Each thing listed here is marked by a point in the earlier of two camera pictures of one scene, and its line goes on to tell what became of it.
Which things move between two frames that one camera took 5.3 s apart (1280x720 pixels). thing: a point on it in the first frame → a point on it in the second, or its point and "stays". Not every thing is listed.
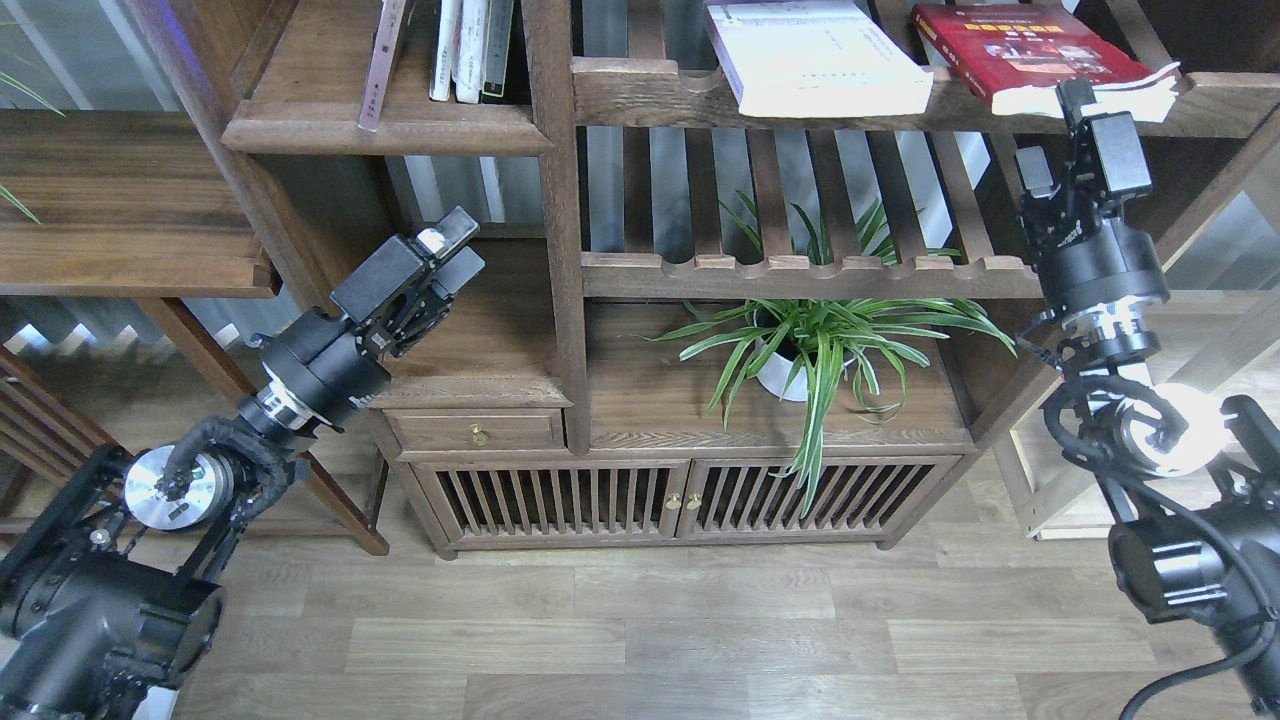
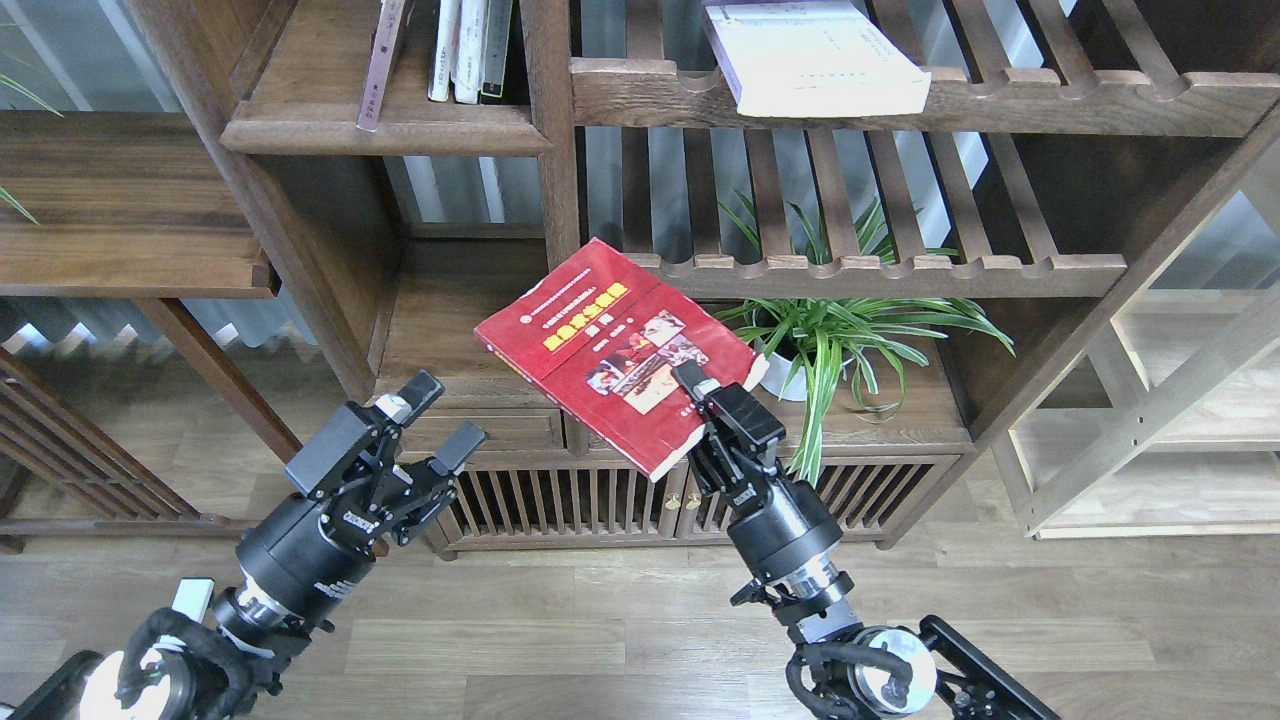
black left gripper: x=388 y=306 → x=345 y=492
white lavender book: x=788 y=58 stays
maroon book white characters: x=390 y=16 stays
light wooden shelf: x=1086 y=444 stays
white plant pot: x=773 y=377 stays
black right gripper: x=1092 y=258 → x=781 y=529
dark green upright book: x=497 y=39 stays
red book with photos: x=1017 y=54 → x=600 y=337
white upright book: x=446 y=38 stays
